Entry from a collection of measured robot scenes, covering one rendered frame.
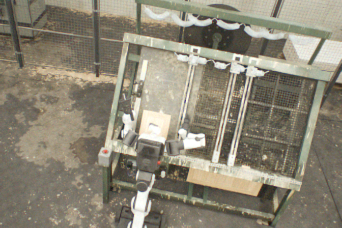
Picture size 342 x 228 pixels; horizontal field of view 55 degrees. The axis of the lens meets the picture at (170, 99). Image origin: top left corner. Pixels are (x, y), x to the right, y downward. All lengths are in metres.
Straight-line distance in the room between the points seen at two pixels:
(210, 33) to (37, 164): 2.84
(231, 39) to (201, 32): 0.36
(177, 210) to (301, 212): 1.65
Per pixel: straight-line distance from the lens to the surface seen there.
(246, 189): 4.33
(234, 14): 3.78
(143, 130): 3.69
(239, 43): 4.00
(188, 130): 3.44
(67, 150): 4.91
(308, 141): 3.83
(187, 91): 3.58
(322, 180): 5.41
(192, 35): 3.99
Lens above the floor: 3.65
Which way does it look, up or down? 39 degrees down
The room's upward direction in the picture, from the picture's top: 9 degrees clockwise
